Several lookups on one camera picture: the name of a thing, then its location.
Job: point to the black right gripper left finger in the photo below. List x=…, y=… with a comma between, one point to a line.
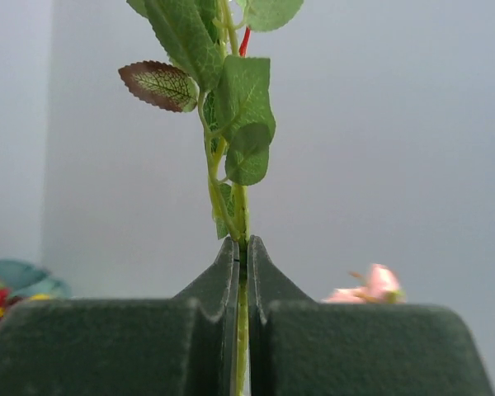
x=185, y=345

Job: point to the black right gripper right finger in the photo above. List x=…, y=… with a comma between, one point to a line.
x=301, y=347

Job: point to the pink rose stem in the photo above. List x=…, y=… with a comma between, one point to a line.
x=381, y=286
x=208, y=71

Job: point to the teal plastic fruit tray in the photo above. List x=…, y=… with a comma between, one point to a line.
x=25, y=279

